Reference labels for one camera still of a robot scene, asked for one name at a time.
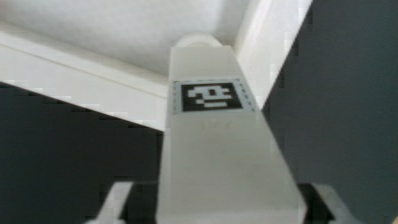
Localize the white desk top tray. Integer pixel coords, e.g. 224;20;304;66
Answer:
0;0;315;130

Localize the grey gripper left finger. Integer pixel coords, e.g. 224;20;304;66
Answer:
84;182;134;224

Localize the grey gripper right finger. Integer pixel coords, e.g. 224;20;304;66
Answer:
315;184;366;224

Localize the white desk leg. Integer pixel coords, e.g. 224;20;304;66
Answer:
155;45;311;224

